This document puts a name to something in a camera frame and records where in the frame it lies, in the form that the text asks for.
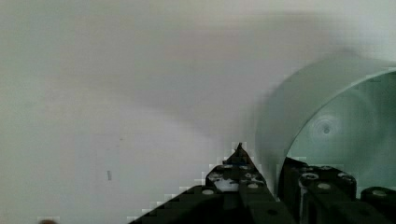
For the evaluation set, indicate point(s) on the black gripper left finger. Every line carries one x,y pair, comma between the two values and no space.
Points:
234,192

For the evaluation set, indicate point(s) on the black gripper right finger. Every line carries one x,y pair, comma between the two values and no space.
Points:
327,195

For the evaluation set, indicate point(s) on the teal green mug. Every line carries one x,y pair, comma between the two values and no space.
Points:
339,112

